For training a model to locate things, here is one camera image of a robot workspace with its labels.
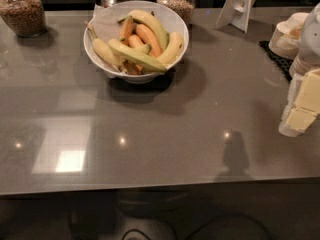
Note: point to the yellow gripper finger pad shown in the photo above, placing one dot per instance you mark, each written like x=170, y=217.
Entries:
x=309, y=93
x=299, y=119

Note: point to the green-yellow banana front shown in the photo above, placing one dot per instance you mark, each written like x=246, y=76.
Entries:
x=148, y=63

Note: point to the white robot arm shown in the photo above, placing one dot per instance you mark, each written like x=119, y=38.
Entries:
x=308, y=57

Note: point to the yellow banana right side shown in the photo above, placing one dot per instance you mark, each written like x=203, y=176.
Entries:
x=173, y=50

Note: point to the yellow banana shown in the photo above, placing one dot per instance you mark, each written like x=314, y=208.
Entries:
x=173, y=50
x=102, y=49
x=146, y=18

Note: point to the orange banana centre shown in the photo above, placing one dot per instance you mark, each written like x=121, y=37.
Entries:
x=148, y=37

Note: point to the white ceramic bowl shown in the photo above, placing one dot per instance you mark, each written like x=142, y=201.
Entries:
x=129, y=71

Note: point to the small orange banana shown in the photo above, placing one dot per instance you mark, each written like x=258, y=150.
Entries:
x=135, y=41

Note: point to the yellow banana top back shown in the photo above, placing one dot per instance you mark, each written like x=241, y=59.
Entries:
x=146, y=18

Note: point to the orange banana upright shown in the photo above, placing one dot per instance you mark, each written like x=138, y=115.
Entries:
x=126, y=30

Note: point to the yellow banana left side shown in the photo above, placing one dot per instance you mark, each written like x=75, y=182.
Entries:
x=102, y=49

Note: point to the white paper bowl liner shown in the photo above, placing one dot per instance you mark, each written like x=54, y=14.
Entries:
x=107, y=21

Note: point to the black rubber mat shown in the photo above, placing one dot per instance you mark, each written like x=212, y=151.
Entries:
x=282, y=64

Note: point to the white folded paper stand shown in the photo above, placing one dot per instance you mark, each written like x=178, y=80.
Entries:
x=235, y=13

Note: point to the glass jar of grains right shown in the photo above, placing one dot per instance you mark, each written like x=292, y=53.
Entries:
x=184, y=8

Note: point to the glass jar of grains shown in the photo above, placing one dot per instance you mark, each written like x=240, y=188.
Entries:
x=26, y=18
x=184, y=8

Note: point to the glass jar of grains left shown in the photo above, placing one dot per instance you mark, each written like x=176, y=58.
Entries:
x=26, y=18

